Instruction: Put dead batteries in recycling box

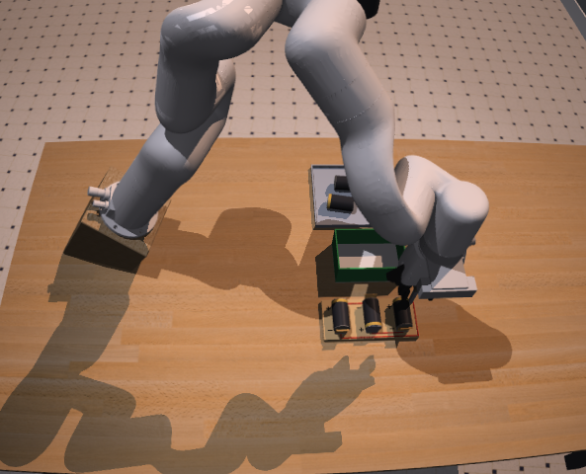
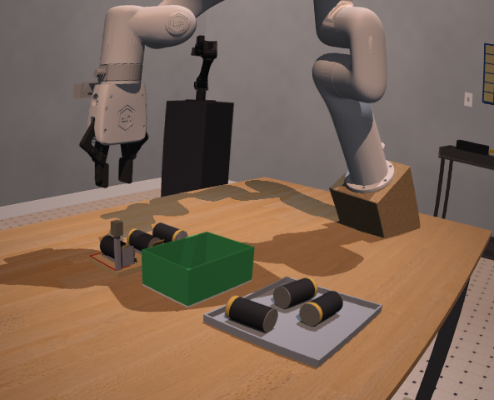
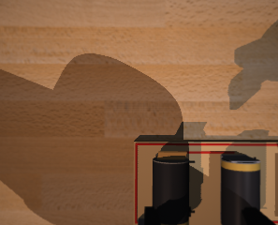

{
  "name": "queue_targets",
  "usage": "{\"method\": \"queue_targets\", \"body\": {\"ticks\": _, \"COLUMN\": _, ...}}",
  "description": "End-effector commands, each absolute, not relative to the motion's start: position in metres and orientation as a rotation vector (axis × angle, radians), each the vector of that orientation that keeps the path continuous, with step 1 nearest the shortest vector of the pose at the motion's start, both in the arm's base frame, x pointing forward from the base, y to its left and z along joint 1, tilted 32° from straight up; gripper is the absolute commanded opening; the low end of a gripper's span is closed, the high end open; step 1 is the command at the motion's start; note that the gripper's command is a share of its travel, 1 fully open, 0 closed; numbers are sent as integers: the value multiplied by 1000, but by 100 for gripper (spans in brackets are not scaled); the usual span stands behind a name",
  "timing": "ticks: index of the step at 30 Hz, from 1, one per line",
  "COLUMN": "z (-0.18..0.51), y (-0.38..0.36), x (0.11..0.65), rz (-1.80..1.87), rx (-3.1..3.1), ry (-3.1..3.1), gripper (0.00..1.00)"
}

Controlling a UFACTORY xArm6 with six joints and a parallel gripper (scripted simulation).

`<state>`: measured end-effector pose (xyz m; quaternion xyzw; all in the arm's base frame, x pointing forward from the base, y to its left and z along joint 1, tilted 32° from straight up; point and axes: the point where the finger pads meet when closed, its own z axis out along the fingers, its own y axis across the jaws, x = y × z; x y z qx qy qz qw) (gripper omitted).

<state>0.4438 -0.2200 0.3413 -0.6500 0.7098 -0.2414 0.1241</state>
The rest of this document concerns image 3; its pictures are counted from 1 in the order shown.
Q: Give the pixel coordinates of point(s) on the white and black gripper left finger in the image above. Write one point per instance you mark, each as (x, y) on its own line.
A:
(151, 216)

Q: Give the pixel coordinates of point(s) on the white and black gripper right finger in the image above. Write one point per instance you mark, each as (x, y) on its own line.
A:
(252, 216)

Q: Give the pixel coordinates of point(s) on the black and orange battery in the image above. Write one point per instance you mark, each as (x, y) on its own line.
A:
(240, 187)
(171, 190)

